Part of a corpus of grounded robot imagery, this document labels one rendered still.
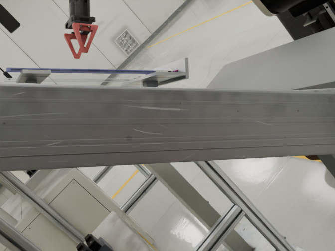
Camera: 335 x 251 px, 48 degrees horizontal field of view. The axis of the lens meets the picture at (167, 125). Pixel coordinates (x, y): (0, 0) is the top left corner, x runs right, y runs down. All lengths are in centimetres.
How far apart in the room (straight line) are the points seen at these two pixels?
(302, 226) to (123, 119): 125
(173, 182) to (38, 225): 75
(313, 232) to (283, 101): 112
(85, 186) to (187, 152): 150
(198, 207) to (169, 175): 17
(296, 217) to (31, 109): 134
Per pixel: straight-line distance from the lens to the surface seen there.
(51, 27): 856
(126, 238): 87
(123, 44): 878
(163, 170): 128
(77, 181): 178
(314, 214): 150
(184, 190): 133
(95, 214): 184
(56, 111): 28
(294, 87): 91
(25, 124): 28
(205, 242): 120
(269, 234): 131
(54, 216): 178
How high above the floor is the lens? 99
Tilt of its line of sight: 17 degrees down
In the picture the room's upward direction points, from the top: 43 degrees counter-clockwise
